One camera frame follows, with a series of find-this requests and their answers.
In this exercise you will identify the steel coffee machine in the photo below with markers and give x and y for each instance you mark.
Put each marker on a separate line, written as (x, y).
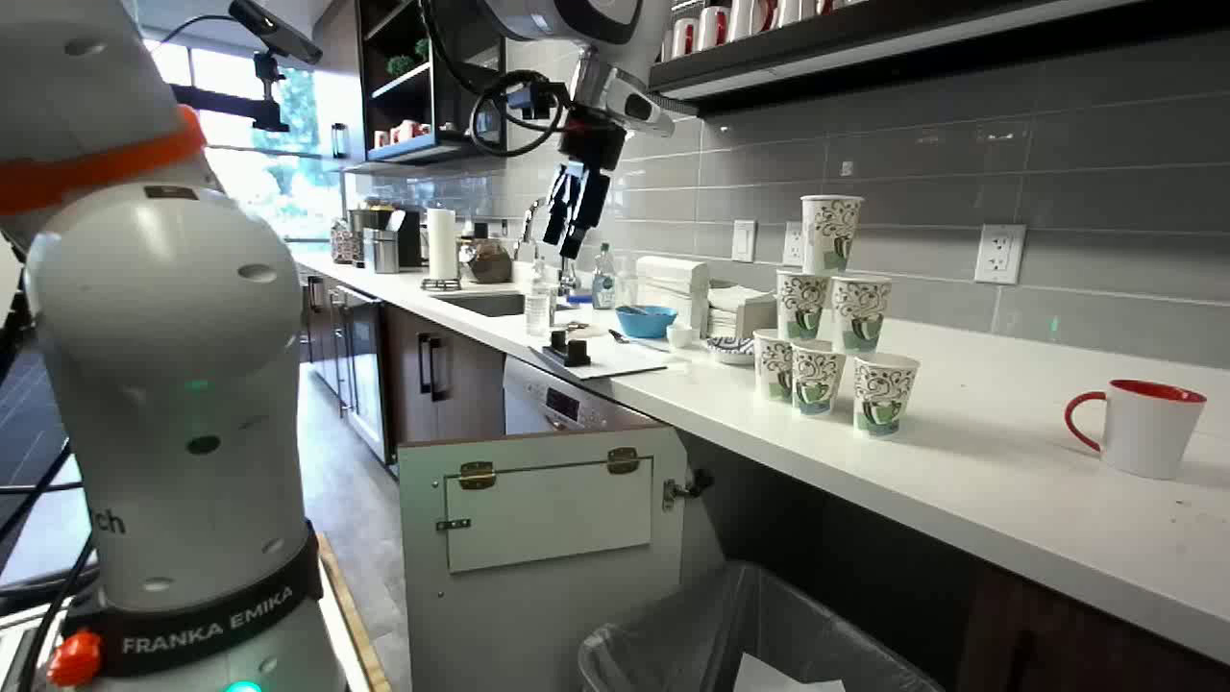
(389, 239)

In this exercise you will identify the black plastic holder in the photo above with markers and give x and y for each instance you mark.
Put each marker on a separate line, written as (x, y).
(568, 348)

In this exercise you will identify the white wall switch plate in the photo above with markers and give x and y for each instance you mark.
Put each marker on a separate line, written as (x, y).
(745, 239)

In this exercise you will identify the small white cup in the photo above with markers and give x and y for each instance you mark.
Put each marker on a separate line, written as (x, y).
(681, 335)

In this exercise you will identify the black floating shelf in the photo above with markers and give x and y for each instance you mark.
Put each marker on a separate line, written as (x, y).
(924, 45)

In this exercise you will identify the white square containers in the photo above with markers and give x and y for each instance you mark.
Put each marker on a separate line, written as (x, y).
(741, 312)

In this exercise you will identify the open cabinet door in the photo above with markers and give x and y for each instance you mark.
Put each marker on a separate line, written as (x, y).
(541, 564)

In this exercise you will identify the black wall shelf unit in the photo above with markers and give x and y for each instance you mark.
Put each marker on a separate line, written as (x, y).
(363, 62)

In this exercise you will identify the steel dishwasher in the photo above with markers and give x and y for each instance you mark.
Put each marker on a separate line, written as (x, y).
(523, 407)

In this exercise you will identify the white paper towel roll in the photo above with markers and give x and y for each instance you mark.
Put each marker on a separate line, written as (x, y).
(443, 253)

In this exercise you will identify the dark wooden base cabinet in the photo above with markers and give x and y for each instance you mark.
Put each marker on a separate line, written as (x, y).
(1091, 654)

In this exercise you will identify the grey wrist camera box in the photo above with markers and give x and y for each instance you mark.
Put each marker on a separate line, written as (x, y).
(640, 106)

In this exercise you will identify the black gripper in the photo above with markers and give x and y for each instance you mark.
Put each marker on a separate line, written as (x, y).
(595, 145)

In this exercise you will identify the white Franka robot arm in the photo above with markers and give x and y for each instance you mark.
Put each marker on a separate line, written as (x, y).
(168, 321)

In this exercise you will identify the white cutting board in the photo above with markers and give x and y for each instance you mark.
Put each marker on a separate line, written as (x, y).
(621, 363)

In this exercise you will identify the kitchen sink basin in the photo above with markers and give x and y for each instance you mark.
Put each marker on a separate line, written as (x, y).
(481, 302)

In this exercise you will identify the glass coffee pot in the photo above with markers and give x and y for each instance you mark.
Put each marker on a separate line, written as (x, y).
(487, 257)

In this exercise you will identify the blue patterned paper bowl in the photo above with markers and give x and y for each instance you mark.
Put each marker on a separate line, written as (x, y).
(730, 353)

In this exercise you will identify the clear plastic water bottle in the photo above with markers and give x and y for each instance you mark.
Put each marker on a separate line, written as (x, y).
(541, 306)

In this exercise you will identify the white red ceramic mug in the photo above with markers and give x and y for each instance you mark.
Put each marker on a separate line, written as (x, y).
(681, 40)
(750, 17)
(712, 27)

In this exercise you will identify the white wall outlet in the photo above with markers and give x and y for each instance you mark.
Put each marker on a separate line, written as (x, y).
(1002, 257)
(790, 248)

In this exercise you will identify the chrome kitchen faucet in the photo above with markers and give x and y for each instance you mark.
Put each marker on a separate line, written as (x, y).
(523, 231)

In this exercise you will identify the grey trash bin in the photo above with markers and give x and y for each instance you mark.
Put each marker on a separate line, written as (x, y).
(694, 636)

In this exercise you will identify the blue plastic bowl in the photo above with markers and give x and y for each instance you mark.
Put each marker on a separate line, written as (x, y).
(644, 321)

